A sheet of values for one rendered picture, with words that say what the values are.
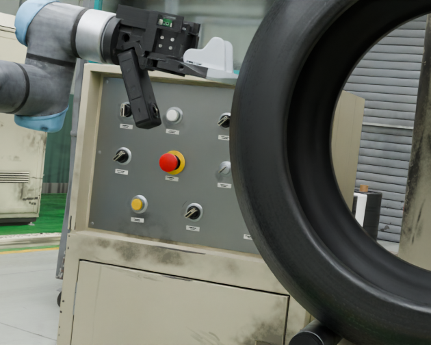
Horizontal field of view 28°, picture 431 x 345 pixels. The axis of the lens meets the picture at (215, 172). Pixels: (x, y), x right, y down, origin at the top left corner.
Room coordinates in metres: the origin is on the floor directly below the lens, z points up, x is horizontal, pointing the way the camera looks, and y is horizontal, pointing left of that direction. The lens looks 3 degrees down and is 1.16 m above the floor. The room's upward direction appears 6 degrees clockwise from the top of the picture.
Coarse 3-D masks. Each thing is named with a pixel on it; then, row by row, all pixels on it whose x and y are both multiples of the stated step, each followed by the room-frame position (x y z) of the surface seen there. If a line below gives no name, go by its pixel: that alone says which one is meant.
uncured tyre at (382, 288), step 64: (320, 0) 1.05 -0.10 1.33; (384, 0) 1.29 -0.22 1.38; (256, 64) 1.08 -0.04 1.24; (320, 64) 1.32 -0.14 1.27; (256, 128) 1.07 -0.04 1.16; (320, 128) 1.32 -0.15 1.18; (256, 192) 1.07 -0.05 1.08; (320, 192) 1.32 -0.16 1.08; (320, 256) 1.03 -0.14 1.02; (384, 256) 1.28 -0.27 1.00; (320, 320) 1.07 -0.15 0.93; (384, 320) 1.01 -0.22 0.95
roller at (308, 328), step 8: (304, 328) 1.08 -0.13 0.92; (312, 328) 1.07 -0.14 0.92; (320, 328) 1.08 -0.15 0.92; (328, 328) 1.10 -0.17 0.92; (296, 336) 1.05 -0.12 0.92; (304, 336) 1.04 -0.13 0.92; (312, 336) 1.04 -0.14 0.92; (320, 336) 1.05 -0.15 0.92; (328, 336) 1.08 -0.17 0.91; (336, 336) 1.11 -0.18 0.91; (296, 344) 1.04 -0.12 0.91; (304, 344) 1.04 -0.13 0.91; (312, 344) 1.04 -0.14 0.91; (320, 344) 1.04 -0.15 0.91; (328, 344) 1.07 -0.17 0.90; (336, 344) 1.13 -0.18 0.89
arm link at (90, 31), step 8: (88, 16) 1.25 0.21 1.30; (96, 16) 1.25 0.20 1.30; (104, 16) 1.25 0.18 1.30; (112, 16) 1.26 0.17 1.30; (80, 24) 1.25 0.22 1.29; (88, 24) 1.24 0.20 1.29; (96, 24) 1.24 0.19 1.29; (104, 24) 1.24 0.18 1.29; (80, 32) 1.24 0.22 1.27; (88, 32) 1.24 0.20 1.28; (96, 32) 1.24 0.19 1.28; (104, 32) 1.24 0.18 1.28; (80, 40) 1.25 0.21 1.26; (88, 40) 1.24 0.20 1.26; (96, 40) 1.24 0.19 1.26; (80, 48) 1.25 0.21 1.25; (88, 48) 1.25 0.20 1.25; (96, 48) 1.24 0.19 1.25; (80, 56) 1.27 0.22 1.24; (88, 56) 1.26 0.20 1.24; (96, 56) 1.25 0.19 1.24
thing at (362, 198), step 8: (360, 192) 8.13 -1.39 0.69; (368, 192) 8.12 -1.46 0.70; (376, 192) 8.33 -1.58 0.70; (360, 200) 7.85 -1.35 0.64; (368, 200) 8.12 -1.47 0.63; (376, 200) 8.15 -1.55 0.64; (352, 208) 7.49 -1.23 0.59; (360, 208) 7.86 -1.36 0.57; (368, 208) 8.12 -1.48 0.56; (376, 208) 8.16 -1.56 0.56; (360, 216) 7.87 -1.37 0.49; (368, 216) 8.12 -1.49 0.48; (376, 216) 8.17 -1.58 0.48; (360, 224) 7.88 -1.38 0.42; (368, 224) 8.12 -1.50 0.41; (376, 224) 8.18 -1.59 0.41; (368, 232) 8.12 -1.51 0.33; (376, 232) 8.20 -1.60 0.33; (376, 240) 8.23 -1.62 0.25
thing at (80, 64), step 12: (84, 0) 4.96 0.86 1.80; (84, 60) 4.95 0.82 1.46; (72, 120) 4.97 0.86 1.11; (72, 132) 4.94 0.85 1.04; (72, 144) 4.97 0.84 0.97; (72, 156) 4.97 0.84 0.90; (72, 168) 4.97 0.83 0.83; (72, 180) 4.96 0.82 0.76; (60, 240) 4.97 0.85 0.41; (60, 252) 4.96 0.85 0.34; (60, 264) 4.96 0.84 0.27; (60, 276) 4.95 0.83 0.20; (60, 288) 4.97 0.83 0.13; (60, 300) 4.94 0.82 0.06
